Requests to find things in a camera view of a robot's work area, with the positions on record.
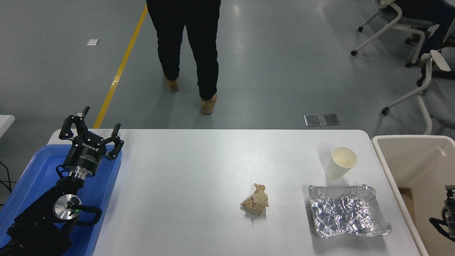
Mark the metal floor plate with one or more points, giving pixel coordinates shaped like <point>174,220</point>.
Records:
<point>312,120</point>
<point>330,119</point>

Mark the seated person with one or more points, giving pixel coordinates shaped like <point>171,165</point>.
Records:
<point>439,14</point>

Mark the blue plastic tray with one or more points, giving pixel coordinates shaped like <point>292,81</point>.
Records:
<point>35,170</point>

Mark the large pale bin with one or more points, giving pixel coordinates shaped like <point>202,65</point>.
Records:
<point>419,167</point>

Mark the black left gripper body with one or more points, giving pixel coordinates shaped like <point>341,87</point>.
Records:
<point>86,153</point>

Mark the standing person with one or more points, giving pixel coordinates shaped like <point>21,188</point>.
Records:
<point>202,46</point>

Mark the crumpled foil tray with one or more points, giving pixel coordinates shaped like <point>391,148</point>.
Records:
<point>344,213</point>

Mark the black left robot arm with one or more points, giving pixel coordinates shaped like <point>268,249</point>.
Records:
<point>39,220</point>

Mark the crumpled tan paper ball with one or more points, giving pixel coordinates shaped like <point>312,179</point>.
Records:
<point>256,202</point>

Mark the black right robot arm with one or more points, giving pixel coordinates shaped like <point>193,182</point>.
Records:
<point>450,213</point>

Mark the white paper cup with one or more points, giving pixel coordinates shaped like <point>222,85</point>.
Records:
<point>337,167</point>

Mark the small white side table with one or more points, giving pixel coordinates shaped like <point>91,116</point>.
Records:
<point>5,124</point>

